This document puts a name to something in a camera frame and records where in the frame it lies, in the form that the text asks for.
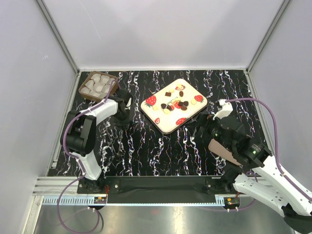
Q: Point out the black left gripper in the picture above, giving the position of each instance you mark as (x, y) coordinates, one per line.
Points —
(123, 123)

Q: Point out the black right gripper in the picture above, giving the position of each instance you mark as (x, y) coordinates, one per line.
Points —
(205, 120)

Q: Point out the white chocolate front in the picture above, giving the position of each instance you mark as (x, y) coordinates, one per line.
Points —
(167, 111)

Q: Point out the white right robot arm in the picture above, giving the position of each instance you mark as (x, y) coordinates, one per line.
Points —
(255, 172)

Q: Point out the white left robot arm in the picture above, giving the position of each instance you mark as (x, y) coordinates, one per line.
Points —
(79, 133)

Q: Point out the brown chocolate box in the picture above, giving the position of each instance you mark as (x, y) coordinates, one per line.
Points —
(97, 85)

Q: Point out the strawberry print tray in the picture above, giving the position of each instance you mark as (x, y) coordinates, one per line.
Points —
(167, 123)

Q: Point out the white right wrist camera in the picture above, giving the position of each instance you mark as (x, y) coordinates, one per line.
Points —
(224, 109)

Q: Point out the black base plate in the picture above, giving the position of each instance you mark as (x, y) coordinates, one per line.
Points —
(158, 190)

